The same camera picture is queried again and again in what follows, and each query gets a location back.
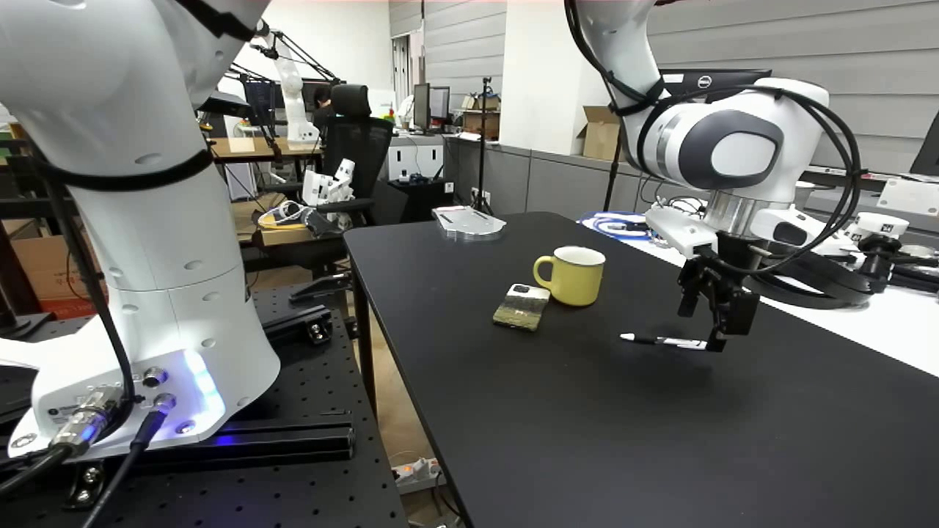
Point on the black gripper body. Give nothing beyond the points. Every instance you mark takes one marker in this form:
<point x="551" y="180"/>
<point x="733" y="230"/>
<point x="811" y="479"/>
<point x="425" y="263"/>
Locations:
<point x="721" y="275"/>

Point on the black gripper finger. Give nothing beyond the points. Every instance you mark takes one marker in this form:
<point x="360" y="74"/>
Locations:
<point x="717" y="337"/>

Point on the black and white pen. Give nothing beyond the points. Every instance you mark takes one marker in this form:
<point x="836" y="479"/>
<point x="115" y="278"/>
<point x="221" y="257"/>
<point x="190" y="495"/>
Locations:
<point x="688" y="344"/>

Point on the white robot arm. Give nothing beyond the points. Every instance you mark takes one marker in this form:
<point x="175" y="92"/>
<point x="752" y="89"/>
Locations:
<point x="109" y="95"/>

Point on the yellow ceramic mug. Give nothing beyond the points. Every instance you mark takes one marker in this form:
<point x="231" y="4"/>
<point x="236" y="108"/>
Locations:
<point x="572" y="275"/>

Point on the cardboard box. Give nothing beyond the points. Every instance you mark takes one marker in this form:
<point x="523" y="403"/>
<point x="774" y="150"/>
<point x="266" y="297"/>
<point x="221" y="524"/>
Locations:
<point x="599" y="136"/>

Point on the olive rectangular stapler block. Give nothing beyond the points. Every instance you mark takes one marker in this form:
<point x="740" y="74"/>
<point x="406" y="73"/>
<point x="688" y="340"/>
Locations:
<point x="523" y="307"/>

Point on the black office chair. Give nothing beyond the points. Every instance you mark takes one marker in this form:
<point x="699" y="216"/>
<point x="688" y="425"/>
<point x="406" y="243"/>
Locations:
<point x="343" y="199"/>

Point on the black perforated breadboard base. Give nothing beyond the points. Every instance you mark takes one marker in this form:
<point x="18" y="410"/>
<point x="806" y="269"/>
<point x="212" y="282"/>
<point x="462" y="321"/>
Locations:
<point x="305" y="455"/>

